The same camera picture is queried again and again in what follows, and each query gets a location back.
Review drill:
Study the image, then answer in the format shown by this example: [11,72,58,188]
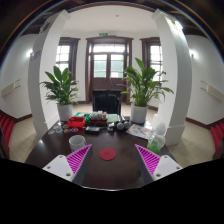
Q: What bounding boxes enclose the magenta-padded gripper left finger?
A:
[42,143,94,186]

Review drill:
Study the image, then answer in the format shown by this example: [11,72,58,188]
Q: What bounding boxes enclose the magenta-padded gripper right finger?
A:
[134,143,183,185]

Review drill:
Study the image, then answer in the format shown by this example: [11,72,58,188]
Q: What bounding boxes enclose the clear bottle with green drink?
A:
[146,122,167,155]

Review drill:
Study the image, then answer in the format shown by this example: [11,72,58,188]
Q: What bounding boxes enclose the white plastic cup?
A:
[68,134,87,153]

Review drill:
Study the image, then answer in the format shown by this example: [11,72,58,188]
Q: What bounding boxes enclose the white printed brochure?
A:
[125,123,154,140]

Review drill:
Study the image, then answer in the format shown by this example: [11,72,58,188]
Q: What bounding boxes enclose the red box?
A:
[67,116,87,129]

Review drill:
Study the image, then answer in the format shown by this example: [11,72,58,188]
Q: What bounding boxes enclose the small black device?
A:
[84,126,101,135]

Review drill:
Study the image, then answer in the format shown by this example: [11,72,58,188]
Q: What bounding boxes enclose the flat round red coaster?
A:
[98,147,117,162]

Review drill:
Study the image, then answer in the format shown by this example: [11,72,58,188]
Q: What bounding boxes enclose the small potted plant, white pot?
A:
[39,65,81,123]

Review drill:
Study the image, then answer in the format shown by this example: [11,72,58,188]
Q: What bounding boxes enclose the large potted plant, white pot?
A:
[120,57,175,125]

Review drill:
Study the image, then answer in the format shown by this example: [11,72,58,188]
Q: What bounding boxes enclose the red carpeted stairs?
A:
[209,121,224,151]
[0,113,16,146]

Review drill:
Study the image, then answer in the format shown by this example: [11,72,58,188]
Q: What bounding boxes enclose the box of small jars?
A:
[87,110,109,127]

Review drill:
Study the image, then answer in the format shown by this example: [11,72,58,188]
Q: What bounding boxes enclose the green book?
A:
[106,113,120,124]

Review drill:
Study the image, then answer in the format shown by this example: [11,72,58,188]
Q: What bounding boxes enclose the black chair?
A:
[91,89,122,116]

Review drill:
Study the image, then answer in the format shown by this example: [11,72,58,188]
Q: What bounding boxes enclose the dark wood glazed double door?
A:
[85,35,134,104]

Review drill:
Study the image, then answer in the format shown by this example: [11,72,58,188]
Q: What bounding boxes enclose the dark wood framed window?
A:
[139,37,164,83]
[54,37,81,84]

